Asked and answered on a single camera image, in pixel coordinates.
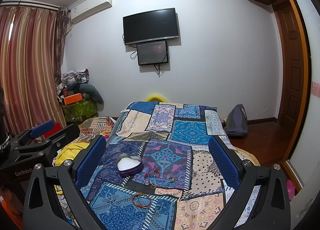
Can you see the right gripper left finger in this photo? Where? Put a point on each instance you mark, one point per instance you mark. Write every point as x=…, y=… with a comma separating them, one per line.
x=42, y=208

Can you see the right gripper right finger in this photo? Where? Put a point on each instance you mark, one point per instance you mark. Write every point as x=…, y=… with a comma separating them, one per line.
x=260, y=199

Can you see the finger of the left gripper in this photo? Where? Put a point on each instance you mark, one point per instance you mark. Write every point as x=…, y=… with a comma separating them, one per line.
x=62, y=138
x=42, y=129

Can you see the purple heart-shaped jewelry box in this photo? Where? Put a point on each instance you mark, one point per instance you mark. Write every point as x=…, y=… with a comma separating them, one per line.
x=129, y=165

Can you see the red box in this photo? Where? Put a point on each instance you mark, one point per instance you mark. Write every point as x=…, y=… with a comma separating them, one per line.
x=57, y=128

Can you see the yellow cartoon blanket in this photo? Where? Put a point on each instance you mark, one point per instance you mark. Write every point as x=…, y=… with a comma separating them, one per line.
x=69, y=152

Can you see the striped patchwork quilt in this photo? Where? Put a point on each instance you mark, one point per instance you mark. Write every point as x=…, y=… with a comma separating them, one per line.
x=93, y=127

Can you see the green patterned storage box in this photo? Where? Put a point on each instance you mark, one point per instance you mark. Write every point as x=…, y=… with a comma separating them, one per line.
x=79, y=111

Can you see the orange box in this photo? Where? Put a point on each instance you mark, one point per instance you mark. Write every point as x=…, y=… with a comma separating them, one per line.
x=72, y=99

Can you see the grey pillow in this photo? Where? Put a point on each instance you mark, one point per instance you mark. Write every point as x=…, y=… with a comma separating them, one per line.
x=92, y=92

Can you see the pile of clothes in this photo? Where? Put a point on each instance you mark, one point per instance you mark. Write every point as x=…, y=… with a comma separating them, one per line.
x=75, y=76

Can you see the blue patchwork bedspread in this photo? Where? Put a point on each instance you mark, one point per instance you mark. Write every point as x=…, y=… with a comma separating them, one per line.
x=172, y=141

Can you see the yellow round object behind bed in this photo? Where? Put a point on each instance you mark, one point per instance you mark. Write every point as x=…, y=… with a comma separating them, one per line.
x=156, y=98

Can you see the grey backpack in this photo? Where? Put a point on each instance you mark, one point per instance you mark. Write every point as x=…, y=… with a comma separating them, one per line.
x=236, y=122

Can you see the striped red curtain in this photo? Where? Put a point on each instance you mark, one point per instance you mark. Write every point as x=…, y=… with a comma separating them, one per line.
x=32, y=48

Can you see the white air conditioner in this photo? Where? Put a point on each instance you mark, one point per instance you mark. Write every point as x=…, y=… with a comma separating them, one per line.
x=88, y=8

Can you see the brown wooden door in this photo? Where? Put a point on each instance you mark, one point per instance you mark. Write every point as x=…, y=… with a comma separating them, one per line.
x=293, y=66

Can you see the small black wall monitor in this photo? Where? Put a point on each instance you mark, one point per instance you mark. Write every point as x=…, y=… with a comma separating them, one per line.
x=152, y=53

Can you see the black wall television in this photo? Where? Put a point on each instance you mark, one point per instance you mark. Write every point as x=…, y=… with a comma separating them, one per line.
x=150, y=26

